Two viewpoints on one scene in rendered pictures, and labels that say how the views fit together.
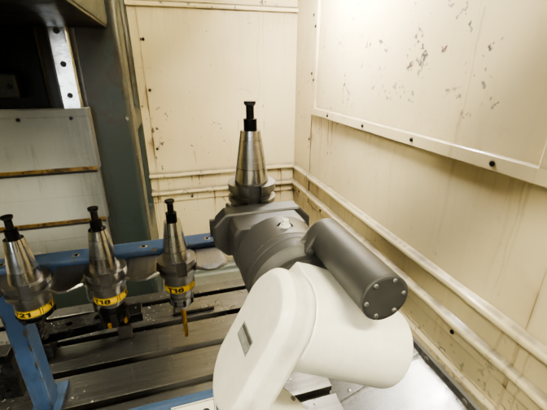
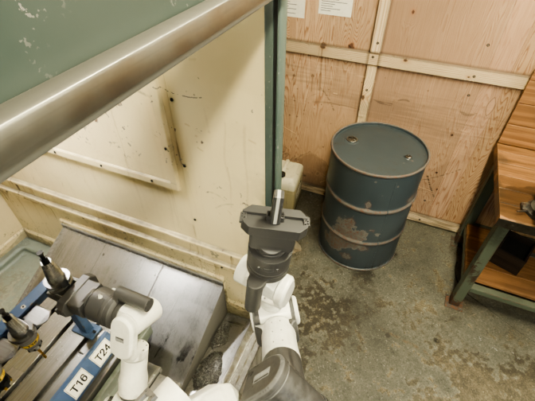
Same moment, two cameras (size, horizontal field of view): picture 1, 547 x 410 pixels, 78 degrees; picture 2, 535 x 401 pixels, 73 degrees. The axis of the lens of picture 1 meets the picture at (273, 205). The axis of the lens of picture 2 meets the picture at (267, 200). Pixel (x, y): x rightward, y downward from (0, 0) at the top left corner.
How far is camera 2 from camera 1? 0.74 m
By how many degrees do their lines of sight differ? 47
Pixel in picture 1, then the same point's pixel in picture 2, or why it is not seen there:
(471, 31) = (108, 117)
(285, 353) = (134, 335)
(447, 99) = (112, 146)
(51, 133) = not seen: outside the picture
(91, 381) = not seen: outside the picture
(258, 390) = (132, 347)
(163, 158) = not seen: outside the picture
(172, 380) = (43, 383)
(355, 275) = (139, 305)
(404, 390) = (165, 286)
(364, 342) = (149, 316)
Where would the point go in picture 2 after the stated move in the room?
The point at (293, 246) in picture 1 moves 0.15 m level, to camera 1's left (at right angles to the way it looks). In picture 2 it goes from (111, 304) to (52, 352)
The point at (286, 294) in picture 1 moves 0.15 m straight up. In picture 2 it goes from (126, 323) to (107, 286)
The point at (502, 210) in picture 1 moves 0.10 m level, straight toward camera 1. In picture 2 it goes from (165, 196) to (167, 216)
